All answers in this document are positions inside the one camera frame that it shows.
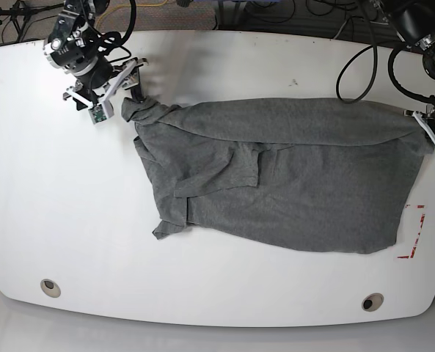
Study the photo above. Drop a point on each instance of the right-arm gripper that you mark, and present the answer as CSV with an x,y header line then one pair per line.
x,y
94,90

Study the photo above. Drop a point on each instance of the grey T-shirt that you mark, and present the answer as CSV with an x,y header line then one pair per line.
x,y
311,175

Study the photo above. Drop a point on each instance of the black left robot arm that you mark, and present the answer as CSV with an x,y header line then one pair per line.
x,y
414,22

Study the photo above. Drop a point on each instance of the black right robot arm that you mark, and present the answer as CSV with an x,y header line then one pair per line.
x,y
74,43

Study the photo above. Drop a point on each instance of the red tape rectangle marking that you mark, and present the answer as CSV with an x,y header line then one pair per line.
x,y
409,231

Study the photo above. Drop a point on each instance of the black tripod stand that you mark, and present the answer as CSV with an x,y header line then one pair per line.
x,y
21,13

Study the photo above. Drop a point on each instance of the right table cable grommet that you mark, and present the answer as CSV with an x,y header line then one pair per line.
x,y
372,302

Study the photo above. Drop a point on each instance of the table cable grommet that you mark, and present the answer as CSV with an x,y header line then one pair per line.
x,y
372,302
50,288

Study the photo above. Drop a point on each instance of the left table cable grommet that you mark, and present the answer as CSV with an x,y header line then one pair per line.
x,y
50,288

